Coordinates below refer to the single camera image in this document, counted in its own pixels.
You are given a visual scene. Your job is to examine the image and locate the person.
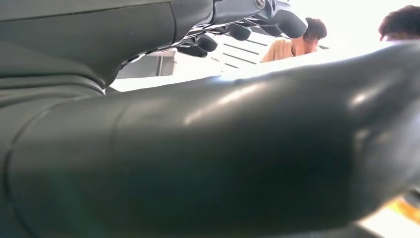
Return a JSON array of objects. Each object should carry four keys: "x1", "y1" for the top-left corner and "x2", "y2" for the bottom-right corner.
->
[
  {"x1": 261, "y1": 17, "x2": 328, "y2": 63},
  {"x1": 378, "y1": 4, "x2": 420, "y2": 42}
]

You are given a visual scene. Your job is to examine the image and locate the yellow tape frames on bench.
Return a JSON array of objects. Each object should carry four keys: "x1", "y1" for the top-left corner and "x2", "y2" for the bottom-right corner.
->
[{"x1": 388, "y1": 196, "x2": 420, "y2": 225}]

